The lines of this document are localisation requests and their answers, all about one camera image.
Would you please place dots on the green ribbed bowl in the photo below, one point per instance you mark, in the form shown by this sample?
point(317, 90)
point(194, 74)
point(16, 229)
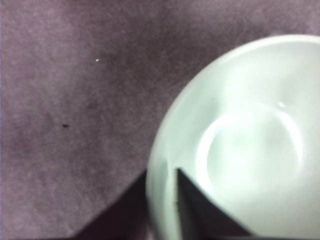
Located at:
point(250, 75)

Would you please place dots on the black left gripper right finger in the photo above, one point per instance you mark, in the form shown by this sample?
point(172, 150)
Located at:
point(197, 212)

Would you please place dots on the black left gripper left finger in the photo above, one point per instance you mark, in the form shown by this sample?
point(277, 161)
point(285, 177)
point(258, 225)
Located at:
point(120, 217)

